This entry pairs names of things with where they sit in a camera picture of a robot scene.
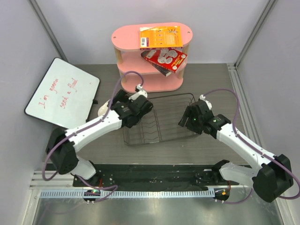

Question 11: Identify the black wire dish rack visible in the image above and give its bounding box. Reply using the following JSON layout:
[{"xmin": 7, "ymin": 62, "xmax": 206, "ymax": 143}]
[{"xmin": 123, "ymin": 93, "xmax": 196, "ymax": 146}]

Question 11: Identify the red patterned bowl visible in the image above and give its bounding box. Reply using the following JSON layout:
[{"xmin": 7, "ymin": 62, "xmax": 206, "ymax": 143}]
[{"xmin": 97, "ymin": 100, "xmax": 110, "ymax": 117}]

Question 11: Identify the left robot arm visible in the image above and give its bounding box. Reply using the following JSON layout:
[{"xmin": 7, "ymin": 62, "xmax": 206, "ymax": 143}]
[{"xmin": 46, "ymin": 94, "xmax": 153, "ymax": 187}]

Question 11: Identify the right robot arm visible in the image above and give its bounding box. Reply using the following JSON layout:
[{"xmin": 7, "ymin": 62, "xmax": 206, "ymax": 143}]
[{"xmin": 178, "ymin": 100, "xmax": 293, "ymax": 203}]

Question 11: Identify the pink three-tier shelf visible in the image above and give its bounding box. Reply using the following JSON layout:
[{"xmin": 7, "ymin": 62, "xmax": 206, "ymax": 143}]
[{"xmin": 111, "ymin": 22, "xmax": 193, "ymax": 92}]

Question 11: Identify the red book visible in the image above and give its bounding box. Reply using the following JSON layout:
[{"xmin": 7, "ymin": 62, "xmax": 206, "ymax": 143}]
[{"xmin": 141, "ymin": 49, "xmax": 188, "ymax": 76}]

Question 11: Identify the orange book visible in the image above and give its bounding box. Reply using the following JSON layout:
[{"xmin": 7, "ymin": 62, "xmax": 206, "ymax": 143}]
[{"xmin": 139, "ymin": 26, "xmax": 183, "ymax": 50}]

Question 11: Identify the white dry-erase board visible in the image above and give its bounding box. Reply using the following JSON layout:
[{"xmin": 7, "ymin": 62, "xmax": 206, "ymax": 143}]
[{"xmin": 24, "ymin": 58, "xmax": 100, "ymax": 129}]

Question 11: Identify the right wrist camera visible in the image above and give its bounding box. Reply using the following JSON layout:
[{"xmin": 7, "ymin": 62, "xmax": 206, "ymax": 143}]
[{"xmin": 199, "ymin": 95, "xmax": 212, "ymax": 110}]

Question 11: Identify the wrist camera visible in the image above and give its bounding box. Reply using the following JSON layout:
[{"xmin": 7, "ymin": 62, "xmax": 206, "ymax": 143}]
[
  {"xmin": 199, "ymin": 95, "xmax": 212, "ymax": 110},
  {"xmin": 129, "ymin": 84, "xmax": 148, "ymax": 101}
]

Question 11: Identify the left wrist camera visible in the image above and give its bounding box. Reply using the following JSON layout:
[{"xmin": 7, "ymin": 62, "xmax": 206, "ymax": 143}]
[{"xmin": 129, "ymin": 84, "xmax": 148, "ymax": 101}]

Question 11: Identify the white slotted cable duct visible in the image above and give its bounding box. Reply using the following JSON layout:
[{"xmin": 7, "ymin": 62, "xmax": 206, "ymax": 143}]
[{"xmin": 40, "ymin": 188, "xmax": 215, "ymax": 199}]

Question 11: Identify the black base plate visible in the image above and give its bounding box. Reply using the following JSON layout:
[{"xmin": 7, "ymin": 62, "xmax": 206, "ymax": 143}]
[{"xmin": 87, "ymin": 164, "xmax": 238, "ymax": 192}]

